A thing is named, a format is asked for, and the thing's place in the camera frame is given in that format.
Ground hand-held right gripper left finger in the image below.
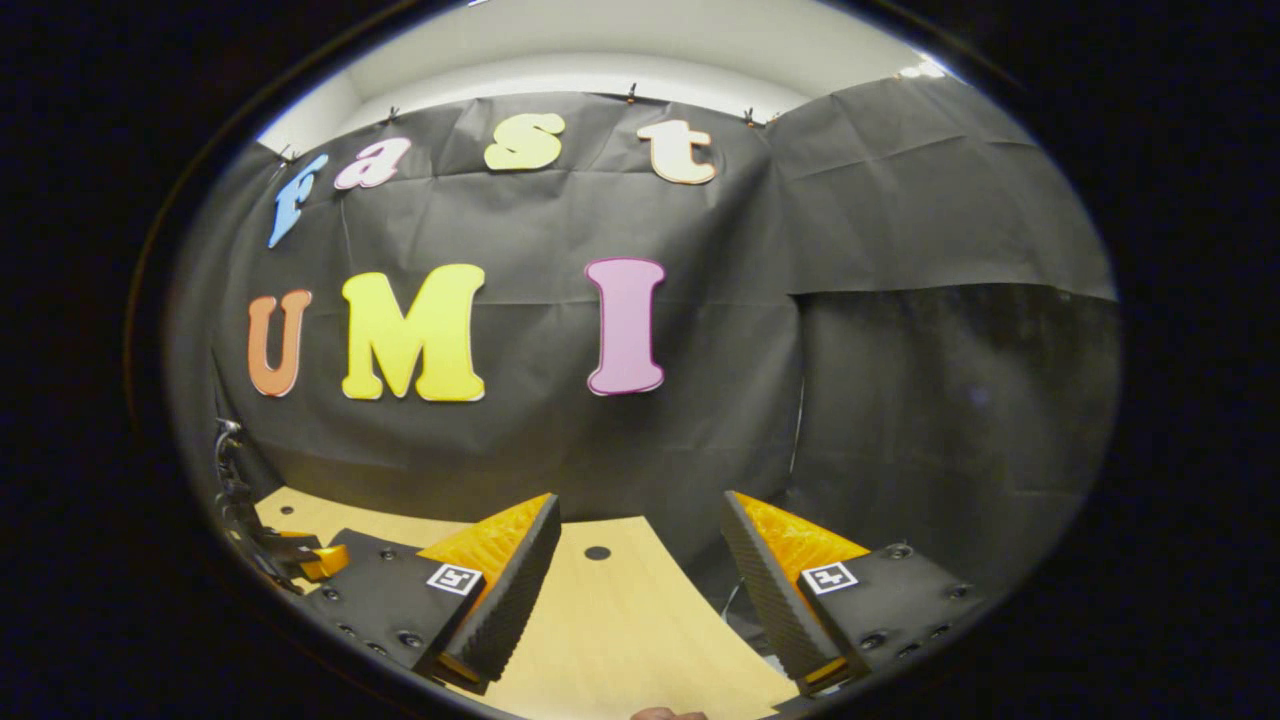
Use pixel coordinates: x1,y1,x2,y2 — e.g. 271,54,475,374
304,491,564,696

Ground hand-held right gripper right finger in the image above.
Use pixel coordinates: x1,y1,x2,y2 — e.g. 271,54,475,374
720,489,988,699

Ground black backdrop cloth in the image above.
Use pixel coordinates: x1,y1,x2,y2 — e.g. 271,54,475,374
165,75,1122,603

